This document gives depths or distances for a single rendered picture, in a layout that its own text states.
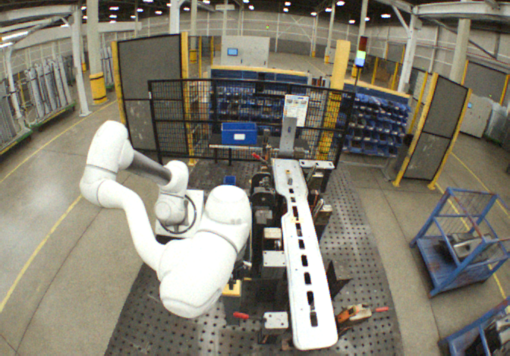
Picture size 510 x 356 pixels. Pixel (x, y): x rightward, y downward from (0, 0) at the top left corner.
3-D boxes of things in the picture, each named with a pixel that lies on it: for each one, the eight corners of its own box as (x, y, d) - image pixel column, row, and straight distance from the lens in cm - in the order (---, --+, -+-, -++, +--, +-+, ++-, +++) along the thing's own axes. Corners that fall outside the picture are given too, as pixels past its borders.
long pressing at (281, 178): (344, 344, 101) (346, 342, 99) (290, 351, 94) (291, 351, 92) (298, 160, 181) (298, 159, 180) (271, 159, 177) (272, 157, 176)
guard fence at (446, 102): (394, 186, 402) (434, 71, 355) (391, 181, 412) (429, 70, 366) (434, 190, 469) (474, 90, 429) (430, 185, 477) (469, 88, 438)
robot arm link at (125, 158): (167, 196, 150) (174, 164, 152) (188, 200, 142) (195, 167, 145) (76, 165, 92) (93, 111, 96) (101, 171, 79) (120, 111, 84)
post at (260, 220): (259, 265, 140) (266, 223, 108) (251, 264, 140) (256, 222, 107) (259, 258, 143) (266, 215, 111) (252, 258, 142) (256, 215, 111)
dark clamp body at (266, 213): (269, 260, 142) (277, 221, 112) (248, 260, 142) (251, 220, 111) (268, 247, 148) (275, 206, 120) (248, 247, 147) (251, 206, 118)
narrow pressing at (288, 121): (291, 155, 184) (297, 118, 170) (278, 154, 182) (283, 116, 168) (291, 155, 184) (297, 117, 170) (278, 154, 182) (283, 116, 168)
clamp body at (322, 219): (321, 247, 156) (336, 212, 132) (303, 248, 153) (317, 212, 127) (318, 237, 162) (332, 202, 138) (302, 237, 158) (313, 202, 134)
